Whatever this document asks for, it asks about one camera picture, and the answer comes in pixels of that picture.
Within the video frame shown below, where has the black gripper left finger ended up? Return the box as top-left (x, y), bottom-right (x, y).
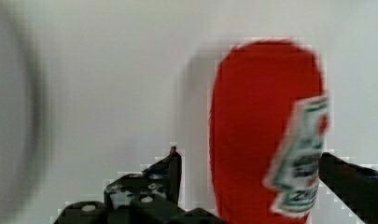
top-left (104, 146), bottom-right (182, 209)

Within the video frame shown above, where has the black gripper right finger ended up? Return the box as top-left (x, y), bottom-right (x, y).
top-left (318, 152), bottom-right (378, 224)

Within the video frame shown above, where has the red ketchup bottle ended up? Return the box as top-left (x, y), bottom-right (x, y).
top-left (209, 40), bottom-right (329, 224)

